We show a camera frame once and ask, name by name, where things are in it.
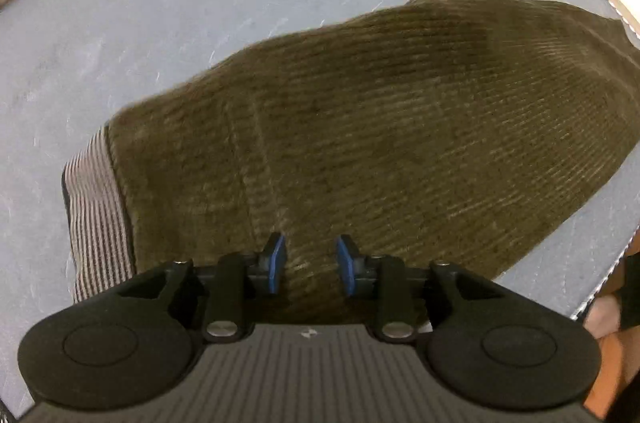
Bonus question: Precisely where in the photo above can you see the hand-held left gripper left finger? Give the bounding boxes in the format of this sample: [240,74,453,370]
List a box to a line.
[119,231,289,344]

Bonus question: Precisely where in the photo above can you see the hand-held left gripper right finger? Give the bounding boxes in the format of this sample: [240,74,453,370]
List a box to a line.
[335,234,506,344]

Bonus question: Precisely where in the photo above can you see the olive corduroy pants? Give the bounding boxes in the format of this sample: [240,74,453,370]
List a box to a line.
[61,0,640,334]

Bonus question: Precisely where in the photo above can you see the grey quilted mattress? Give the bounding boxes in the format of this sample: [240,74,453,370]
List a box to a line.
[0,0,640,423]

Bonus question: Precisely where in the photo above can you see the person's dark clothing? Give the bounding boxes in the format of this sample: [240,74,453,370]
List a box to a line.
[617,228,640,331]

